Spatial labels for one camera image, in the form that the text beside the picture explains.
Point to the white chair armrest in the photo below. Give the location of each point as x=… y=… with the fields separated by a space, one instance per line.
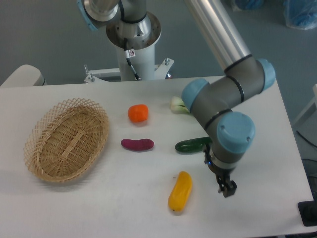
x=25 y=76

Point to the blue plastic bag left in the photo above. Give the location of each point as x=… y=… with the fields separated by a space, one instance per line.
x=246 y=4

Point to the white furniture at right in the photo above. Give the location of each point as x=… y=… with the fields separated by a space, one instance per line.
x=308 y=110

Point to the black device at edge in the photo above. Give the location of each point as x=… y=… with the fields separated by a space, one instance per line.
x=308 y=213

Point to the green cucumber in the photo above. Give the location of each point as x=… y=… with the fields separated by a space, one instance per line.
x=192 y=145

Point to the woven wicker basket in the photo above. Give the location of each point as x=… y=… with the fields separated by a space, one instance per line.
x=67 y=140

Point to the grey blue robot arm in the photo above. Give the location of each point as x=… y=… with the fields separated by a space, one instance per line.
x=211 y=104

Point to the purple sweet potato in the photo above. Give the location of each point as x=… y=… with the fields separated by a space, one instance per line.
x=137 y=145

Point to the blue plastic bag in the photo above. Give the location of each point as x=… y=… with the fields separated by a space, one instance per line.
x=246 y=4
x=300 y=14

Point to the orange tomato toy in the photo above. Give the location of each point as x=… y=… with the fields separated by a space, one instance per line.
x=138 y=113

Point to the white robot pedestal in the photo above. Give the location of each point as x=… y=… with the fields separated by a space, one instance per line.
x=135 y=49

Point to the green bok choy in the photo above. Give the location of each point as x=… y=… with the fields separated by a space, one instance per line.
x=177 y=106

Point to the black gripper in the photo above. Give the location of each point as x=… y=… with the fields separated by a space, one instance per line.
x=222 y=172

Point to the yellow mango toy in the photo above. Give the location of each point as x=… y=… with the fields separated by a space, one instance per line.
x=181 y=192

